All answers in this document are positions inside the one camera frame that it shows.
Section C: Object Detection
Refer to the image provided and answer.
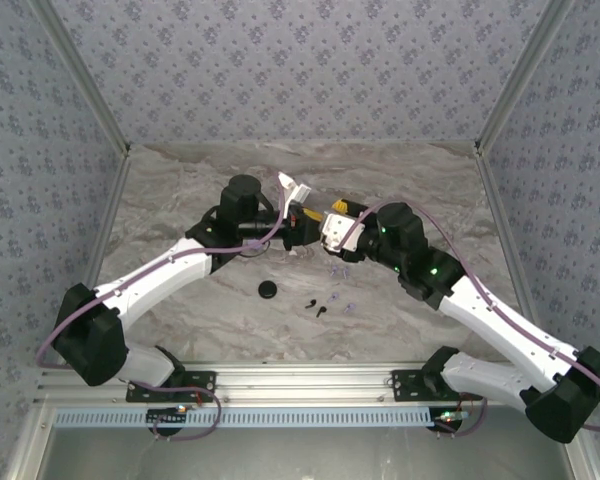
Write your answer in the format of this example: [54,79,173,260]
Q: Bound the slotted pale cable duct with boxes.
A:
[54,405,437,429]

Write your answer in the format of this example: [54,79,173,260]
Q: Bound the aluminium side rail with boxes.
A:
[476,147,600,480]
[2,149,132,480]

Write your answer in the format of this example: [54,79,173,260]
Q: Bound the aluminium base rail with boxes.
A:
[35,361,531,404]

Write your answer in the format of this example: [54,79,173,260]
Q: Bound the aluminium corner post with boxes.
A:
[474,0,579,154]
[27,0,132,157]

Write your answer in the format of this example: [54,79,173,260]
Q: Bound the black controller board with LED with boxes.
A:
[146,407,190,436]
[431,407,474,434]

